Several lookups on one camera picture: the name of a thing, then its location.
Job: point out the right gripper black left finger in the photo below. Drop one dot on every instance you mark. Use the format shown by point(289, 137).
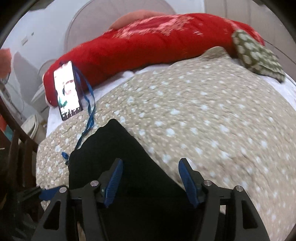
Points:
point(85, 206)

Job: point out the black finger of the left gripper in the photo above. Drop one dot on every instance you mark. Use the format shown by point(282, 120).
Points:
point(37, 194)

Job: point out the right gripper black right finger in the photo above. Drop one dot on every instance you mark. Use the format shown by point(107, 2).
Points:
point(221, 213)

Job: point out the black pants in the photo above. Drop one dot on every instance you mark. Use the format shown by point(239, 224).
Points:
point(148, 205)

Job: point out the wooden chair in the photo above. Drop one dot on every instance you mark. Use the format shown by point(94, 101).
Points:
point(20, 205)

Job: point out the beige dotted quilt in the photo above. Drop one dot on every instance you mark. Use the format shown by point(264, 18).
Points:
point(235, 127)

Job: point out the smartphone with lit screen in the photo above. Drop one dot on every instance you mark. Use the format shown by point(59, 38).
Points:
point(68, 99)

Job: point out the olive dotted pillow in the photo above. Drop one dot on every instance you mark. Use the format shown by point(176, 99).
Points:
point(256, 57)

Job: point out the red blanket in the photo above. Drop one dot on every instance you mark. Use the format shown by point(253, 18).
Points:
point(156, 40)

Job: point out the round pink headboard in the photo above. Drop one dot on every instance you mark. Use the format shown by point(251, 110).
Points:
point(71, 23)

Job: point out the pink pillow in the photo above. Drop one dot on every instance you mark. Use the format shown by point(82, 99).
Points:
point(132, 17)

